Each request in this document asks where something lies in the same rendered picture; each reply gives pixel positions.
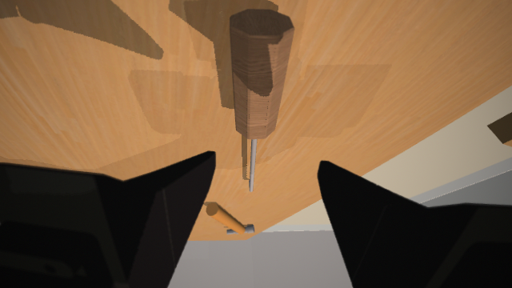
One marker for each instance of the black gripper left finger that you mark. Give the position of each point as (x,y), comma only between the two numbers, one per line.
(142,224)

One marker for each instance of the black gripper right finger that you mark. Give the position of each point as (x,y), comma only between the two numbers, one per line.
(388,241)

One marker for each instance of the hammer with wooden handle and grey head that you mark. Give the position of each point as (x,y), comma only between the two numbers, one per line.
(224,218)

